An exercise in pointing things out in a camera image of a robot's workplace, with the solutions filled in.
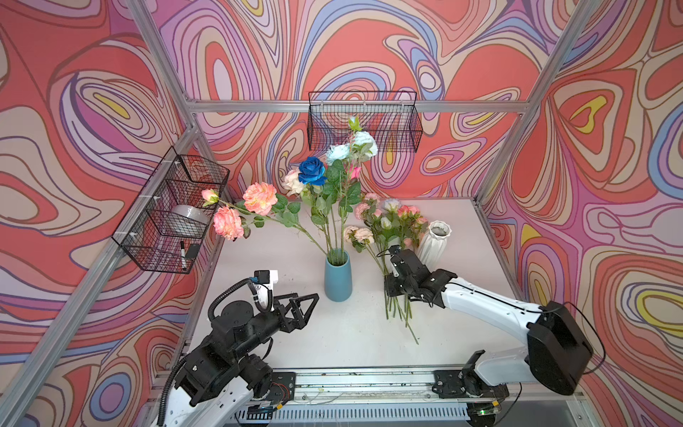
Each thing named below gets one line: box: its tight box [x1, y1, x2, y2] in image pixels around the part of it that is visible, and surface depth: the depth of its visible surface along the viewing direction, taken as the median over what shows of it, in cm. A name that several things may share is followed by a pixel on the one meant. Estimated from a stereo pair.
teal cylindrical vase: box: [324, 248, 354, 303], surface depth 80 cm
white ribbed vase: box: [416, 220, 453, 273], surface depth 84 cm
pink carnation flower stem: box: [200, 181, 329, 257], surface depth 58 cm
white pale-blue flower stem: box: [325, 117, 378, 257], surface depth 68 cm
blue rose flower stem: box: [297, 156, 335, 259], surface depth 68 cm
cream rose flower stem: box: [281, 169, 332, 258], surface depth 67 cm
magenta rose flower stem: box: [350, 166, 362, 184], surface depth 69 cm
